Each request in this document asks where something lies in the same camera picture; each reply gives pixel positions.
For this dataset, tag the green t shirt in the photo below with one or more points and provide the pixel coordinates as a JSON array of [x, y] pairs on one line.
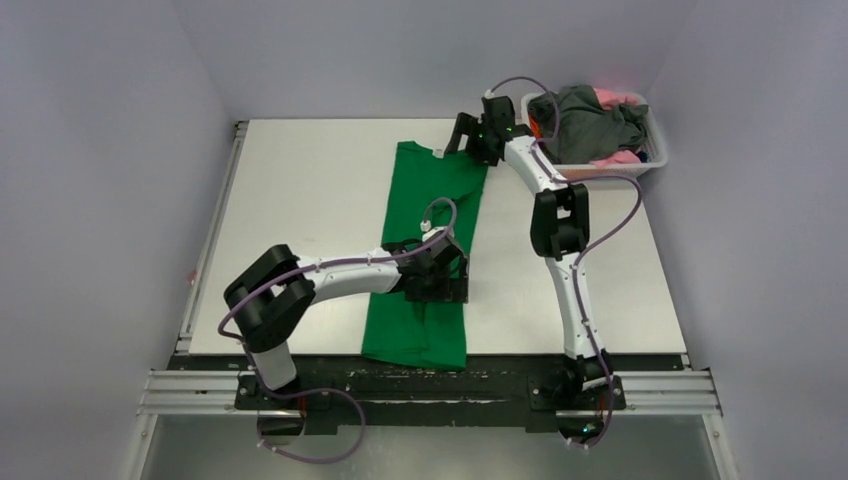
[[428, 335]]

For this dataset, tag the left side aluminium rail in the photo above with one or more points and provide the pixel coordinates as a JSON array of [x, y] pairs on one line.
[[188, 322]]

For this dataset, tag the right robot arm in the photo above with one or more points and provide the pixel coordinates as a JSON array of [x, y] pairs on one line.
[[559, 231]]

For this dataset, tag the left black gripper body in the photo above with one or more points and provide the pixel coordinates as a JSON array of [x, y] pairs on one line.
[[440, 288]]

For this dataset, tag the aluminium frame rail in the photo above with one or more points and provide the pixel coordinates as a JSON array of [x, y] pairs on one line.
[[688, 393]]

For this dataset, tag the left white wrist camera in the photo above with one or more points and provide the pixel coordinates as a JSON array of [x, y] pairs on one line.
[[432, 233]]

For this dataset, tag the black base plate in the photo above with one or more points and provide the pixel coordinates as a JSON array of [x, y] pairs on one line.
[[528, 392]]

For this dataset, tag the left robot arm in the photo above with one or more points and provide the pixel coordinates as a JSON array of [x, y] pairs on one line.
[[270, 298]]

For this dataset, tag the white laundry basket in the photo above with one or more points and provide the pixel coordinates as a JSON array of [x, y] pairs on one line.
[[654, 149]]

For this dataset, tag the grey t shirt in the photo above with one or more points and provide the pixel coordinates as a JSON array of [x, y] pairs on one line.
[[578, 130]]

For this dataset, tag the orange t shirt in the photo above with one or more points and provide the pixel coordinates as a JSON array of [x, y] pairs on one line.
[[534, 128]]

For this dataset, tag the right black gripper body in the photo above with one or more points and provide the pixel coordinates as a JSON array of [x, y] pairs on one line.
[[468, 137]]

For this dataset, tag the pink t shirt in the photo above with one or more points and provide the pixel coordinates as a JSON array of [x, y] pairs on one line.
[[608, 99]]

